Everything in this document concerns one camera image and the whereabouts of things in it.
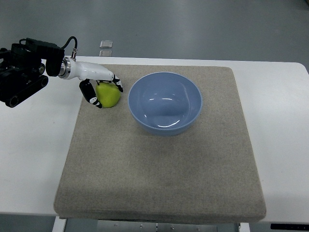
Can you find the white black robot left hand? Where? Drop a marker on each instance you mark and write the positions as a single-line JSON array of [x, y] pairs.
[[90, 75]]

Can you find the green pear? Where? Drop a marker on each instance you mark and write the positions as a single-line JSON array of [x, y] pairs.
[[108, 94]]

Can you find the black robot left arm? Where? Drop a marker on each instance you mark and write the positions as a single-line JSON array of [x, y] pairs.
[[25, 68]]

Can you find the blue bowl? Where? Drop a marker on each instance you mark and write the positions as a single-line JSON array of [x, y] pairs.
[[165, 103]]

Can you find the lower metal floor plate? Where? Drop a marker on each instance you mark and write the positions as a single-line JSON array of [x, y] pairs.
[[105, 53]]

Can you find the metal floor plate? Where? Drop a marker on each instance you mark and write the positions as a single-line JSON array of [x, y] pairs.
[[105, 53], [106, 44]]

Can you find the upper metal floor plate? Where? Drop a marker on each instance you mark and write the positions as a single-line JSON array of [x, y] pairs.
[[106, 44]]

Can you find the beige felt mat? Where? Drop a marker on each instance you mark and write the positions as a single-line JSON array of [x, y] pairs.
[[115, 170]]

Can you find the metal table frame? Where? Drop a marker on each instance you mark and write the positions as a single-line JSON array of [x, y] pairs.
[[89, 225]]

